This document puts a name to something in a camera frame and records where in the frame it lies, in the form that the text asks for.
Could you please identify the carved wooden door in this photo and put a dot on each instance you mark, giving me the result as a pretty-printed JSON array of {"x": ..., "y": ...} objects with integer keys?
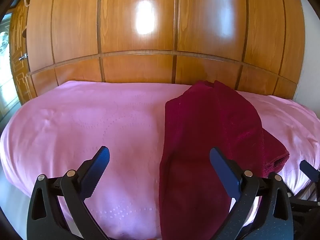
[{"x": 20, "y": 80}]

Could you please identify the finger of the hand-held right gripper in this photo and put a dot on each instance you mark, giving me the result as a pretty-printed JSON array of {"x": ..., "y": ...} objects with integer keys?
[{"x": 308, "y": 168}]

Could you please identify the maroon fleece garment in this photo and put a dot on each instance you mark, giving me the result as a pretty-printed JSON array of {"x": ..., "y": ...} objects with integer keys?
[{"x": 207, "y": 135}]

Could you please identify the pink bed sheet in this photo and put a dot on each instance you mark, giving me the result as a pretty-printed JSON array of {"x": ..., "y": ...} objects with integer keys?
[{"x": 100, "y": 120}]

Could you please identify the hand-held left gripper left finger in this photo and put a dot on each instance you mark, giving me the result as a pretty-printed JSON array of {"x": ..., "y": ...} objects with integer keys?
[{"x": 98, "y": 165}]

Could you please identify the bright window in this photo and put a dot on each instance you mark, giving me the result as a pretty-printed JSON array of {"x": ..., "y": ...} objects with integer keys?
[{"x": 4, "y": 62}]

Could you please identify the wooden wardrobe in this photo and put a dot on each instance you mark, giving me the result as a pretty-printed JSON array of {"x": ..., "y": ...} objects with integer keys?
[{"x": 162, "y": 30}]

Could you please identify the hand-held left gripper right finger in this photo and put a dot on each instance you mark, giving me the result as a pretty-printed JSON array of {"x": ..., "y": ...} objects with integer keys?
[{"x": 225, "y": 170}]

